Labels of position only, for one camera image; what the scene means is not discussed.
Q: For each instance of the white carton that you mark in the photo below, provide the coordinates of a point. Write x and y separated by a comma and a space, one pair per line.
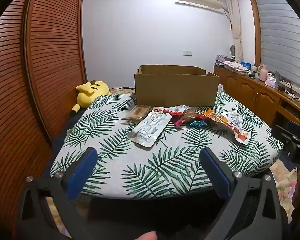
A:
221, 88

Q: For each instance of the purple cloth bundle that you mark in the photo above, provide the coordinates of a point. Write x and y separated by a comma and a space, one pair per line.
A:
223, 59

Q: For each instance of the cream patterned curtain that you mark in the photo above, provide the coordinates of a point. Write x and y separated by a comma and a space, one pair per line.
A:
236, 27

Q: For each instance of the white wall switch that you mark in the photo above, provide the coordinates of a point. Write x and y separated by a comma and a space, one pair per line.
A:
187, 52

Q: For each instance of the window with grey blind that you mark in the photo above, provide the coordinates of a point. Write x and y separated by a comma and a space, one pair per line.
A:
282, 35

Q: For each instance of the pink thermos jug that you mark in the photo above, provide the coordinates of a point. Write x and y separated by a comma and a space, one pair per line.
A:
263, 73

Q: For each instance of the blue box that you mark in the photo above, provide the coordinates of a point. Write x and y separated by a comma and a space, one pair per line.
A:
245, 65

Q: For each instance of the green bottle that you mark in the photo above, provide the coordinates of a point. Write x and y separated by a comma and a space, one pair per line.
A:
277, 75

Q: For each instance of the pink chicken leg packet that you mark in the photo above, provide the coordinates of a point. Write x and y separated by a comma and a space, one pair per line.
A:
181, 116

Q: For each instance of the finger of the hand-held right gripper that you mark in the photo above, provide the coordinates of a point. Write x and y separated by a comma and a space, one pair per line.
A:
285, 134
296, 125

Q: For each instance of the wooden louvered wardrobe door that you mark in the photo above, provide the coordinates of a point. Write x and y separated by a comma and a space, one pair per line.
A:
54, 55
9, 120

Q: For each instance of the yellow plush toy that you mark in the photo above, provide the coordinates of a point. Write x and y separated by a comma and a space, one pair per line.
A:
89, 92

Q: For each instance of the pink tissue box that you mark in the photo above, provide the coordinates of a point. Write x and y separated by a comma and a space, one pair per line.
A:
270, 83

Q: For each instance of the person's left hand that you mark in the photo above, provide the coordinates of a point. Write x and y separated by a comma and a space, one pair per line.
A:
143, 236

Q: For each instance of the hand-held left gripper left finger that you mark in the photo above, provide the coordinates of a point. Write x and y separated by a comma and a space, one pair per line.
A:
81, 173

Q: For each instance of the long wooden cabinet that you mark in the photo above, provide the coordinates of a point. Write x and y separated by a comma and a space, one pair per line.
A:
250, 92

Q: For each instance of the cardboard box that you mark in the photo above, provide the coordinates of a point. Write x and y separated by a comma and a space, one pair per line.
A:
175, 90

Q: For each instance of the folded floral cloth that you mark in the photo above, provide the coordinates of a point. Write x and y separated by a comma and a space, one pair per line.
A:
236, 68

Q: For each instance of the small white fan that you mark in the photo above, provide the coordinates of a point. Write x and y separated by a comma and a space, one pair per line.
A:
231, 51

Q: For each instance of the dark blue cloth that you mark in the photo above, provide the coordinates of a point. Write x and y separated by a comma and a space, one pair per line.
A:
64, 132

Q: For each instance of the clear packet of brown cakes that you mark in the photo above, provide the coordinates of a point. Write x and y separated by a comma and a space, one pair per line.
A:
137, 112

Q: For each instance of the small blue snack packet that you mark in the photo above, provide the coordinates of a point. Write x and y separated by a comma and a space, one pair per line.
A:
198, 124

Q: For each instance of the white and orange snack packet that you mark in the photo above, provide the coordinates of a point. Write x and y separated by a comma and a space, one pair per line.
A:
237, 128

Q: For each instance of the silver white pouch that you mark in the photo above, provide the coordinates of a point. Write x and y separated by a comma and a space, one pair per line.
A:
148, 130

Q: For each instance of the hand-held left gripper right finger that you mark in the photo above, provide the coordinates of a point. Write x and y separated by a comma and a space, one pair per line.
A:
216, 173

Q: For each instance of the floral bed quilt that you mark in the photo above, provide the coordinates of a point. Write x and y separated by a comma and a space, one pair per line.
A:
282, 180

